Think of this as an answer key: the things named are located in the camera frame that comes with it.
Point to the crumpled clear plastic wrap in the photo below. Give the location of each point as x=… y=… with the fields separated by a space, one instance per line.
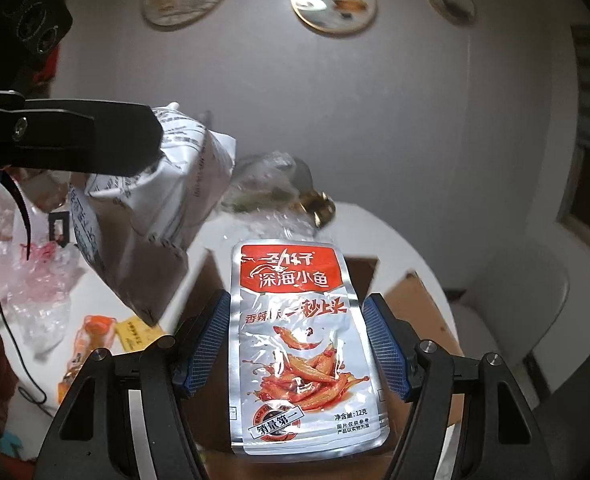
x=275 y=225

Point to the silver red fish snack packet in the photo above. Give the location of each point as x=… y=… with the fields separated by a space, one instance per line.
x=295 y=285

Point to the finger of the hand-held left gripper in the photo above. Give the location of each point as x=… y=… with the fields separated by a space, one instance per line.
x=100 y=135

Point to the black rectangular frame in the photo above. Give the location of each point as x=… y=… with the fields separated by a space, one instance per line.
x=51 y=230

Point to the gold foil wrapper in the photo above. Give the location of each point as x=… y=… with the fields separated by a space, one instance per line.
x=320 y=210

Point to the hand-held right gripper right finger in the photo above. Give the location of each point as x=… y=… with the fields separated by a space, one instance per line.
x=382 y=345

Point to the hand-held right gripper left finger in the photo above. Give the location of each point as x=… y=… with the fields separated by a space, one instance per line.
x=207 y=345

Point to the small round wall picture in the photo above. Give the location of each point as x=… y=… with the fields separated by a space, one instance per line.
x=450 y=2

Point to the orange sausage snack packet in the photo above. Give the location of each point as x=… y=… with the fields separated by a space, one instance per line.
x=92 y=340

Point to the clear red print plastic bag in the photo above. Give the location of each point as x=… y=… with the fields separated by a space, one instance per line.
x=40 y=280

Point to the yellow snack packet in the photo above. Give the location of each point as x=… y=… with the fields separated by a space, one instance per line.
x=135 y=335

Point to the white chair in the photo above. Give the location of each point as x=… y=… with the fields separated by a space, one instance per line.
x=515 y=300

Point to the clear bag with greens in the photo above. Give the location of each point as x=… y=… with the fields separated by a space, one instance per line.
x=260 y=185

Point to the brown cardboard box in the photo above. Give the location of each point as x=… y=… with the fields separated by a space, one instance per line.
x=425 y=320

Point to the medium round wall picture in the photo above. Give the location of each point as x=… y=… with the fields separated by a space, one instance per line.
x=335 y=5

